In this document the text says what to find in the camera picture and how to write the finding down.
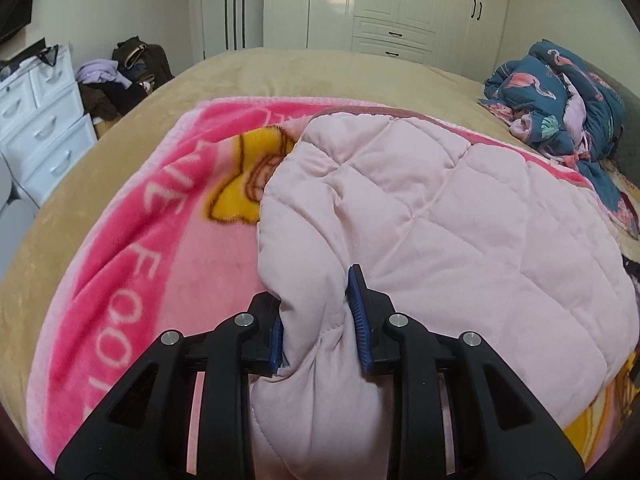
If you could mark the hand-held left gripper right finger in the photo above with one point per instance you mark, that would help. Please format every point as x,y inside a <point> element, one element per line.
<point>358,317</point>

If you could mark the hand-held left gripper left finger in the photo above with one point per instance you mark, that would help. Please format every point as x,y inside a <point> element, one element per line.
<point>276,345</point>

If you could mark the pink quilted jacket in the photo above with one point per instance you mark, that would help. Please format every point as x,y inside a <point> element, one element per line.
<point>450,235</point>

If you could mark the pink printed blanket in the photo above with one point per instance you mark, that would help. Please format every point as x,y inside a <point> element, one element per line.
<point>150,240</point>

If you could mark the beige bed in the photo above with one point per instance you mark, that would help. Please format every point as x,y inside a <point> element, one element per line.
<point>300,75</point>

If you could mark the blue flamingo print quilt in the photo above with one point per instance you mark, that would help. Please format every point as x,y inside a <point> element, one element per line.
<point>550,105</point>

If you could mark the white wardrobe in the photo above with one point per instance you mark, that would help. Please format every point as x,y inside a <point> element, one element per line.
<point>400,5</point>

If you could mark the white drawer chest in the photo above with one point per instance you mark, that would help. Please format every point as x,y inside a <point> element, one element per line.
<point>45,130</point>

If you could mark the purple cloth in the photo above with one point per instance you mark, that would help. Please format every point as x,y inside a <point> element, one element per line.
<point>97,72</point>

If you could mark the grey padded headboard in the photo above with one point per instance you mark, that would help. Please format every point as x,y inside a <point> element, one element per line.
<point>627,125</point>

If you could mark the white door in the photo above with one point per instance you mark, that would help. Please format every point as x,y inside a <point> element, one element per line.
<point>215,15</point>

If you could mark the black item on drawers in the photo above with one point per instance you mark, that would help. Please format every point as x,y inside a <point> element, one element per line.
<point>47,55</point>

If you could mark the black wall television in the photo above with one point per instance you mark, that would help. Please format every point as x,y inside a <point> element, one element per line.
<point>12,7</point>

